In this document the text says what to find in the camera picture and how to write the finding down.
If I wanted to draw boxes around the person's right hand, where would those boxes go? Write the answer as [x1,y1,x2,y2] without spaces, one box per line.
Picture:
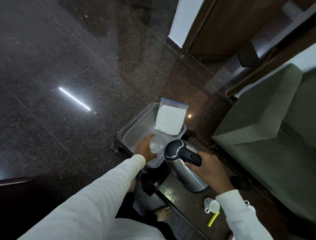
[184,151,234,195]

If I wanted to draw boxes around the person's left hand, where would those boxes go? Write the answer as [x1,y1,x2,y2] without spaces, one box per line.
[133,134,158,164]

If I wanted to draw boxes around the clear drinking glass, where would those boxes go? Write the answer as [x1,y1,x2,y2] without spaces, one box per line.
[149,139,165,159]

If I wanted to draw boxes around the stainless steel electric kettle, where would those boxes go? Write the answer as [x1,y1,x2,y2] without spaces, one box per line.
[163,139,211,193]

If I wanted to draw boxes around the person's left forearm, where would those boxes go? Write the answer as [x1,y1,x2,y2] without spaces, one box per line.
[17,154,146,240]

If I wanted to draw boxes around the person's right forearm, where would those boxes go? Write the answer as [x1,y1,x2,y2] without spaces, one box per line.
[215,189,273,240]

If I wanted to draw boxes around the translucent plastic tray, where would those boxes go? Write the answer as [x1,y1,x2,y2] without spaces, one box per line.
[122,103,186,169]

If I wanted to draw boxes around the zip bag with white contents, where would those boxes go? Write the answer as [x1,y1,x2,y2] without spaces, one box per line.
[154,97,189,136]

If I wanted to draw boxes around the white ceramic cup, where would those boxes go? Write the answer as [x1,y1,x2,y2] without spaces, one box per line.
[244,200,256,213]
[204,197,221,214]

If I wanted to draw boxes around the dark glass-top table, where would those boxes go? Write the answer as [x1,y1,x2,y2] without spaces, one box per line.
[142,137,292,240]

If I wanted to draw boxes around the person's legs in dark trousers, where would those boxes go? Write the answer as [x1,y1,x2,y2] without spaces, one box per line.
[115,192,177,240]

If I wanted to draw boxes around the yellow sachet stick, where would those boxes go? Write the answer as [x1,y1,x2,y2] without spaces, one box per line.
[207,212,220,227]

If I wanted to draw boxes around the grey-green sofa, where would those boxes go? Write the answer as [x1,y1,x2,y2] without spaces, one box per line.
[211,63,316,224]

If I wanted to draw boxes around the person's white shirt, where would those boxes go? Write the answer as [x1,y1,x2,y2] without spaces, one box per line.
[105,218,159,240]

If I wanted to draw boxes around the brown wooden door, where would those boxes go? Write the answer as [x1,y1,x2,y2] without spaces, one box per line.
[181,0,289,58]

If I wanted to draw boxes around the dark wooden furniture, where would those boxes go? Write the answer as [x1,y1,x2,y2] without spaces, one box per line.
[0,177,60,240]

